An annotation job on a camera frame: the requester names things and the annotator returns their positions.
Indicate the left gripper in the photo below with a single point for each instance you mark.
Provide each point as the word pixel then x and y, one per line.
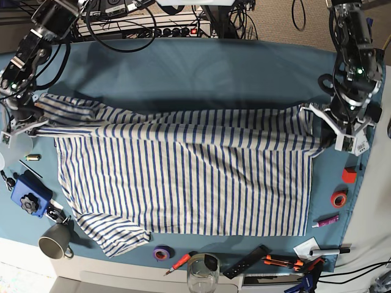
pixel 338 122

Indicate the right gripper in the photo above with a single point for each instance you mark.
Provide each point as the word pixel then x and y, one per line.
pixel 25 116

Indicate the blue white striped T-shirt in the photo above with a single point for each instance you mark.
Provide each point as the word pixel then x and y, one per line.
pixel 223 172

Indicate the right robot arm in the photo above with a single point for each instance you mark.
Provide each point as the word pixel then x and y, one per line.
pixel 52 23

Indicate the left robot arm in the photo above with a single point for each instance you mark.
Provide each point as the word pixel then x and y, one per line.
pixel 355 79

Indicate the frosted plastic cup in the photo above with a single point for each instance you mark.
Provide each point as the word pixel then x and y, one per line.
pixel 14 148

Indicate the small brass battery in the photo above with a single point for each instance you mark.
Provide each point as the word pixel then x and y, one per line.
pixel 33 157

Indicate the black stick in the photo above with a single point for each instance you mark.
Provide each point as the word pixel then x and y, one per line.
pixel 30 169

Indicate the white packaged item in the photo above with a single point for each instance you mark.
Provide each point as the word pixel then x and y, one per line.
pixel 362 144

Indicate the red cube block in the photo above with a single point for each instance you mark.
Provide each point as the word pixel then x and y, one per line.
pixel 349 175

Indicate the black square pad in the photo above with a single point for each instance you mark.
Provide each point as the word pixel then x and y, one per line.
pixel 374 111

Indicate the blue box with black knob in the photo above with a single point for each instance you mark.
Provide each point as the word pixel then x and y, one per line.
pixel 31 195

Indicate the orange tape roll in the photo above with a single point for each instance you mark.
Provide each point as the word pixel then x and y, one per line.
pixel 339 198

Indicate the purple glue tube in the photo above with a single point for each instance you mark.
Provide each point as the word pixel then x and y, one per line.
pixel 326 222

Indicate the grey ceramic mug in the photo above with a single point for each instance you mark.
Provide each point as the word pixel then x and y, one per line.
pixel 55 242

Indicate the white paper note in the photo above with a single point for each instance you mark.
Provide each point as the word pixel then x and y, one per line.
pixel 303 250

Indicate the white marker pen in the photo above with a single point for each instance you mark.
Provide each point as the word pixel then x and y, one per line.
pixel 329 252

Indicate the black remote control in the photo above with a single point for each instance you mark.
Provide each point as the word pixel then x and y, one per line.
pixel 246 262

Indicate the orange black utility knife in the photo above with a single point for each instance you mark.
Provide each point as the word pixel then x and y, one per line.
pixel 283 261

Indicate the teal table cloth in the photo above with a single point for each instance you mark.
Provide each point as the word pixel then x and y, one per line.
pixel 191 74

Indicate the blue bar clamp bottom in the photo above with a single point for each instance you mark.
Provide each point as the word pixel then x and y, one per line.
pixel 308 282

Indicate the black power strip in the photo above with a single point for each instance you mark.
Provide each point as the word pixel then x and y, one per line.
pixel 169 32

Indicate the purple tape roll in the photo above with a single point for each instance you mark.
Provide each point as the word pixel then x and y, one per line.
pixel 163 253

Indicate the clear drinking glass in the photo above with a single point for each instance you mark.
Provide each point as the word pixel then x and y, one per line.
pixel 203 273

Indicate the orange handled screwdriver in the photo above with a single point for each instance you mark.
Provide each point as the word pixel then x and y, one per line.
pixel 183 260

